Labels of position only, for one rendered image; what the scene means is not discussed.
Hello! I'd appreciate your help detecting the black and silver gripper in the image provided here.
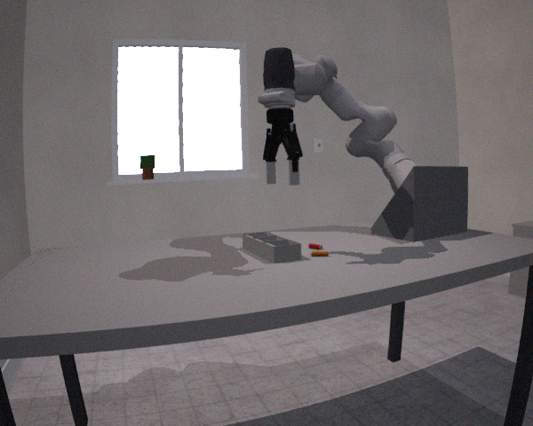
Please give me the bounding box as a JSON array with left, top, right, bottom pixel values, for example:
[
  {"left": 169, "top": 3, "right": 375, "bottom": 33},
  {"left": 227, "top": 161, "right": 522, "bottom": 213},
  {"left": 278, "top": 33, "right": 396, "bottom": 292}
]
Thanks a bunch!
[{"left": 263, "top": 108, "right": 303, "bottom": 185}]

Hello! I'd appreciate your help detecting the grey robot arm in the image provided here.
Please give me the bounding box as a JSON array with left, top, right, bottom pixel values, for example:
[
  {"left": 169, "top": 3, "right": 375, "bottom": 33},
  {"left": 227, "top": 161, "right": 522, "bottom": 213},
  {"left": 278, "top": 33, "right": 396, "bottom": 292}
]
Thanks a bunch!
[{"left": 258, "top": 47, "right": 422, "bottom": 193}]

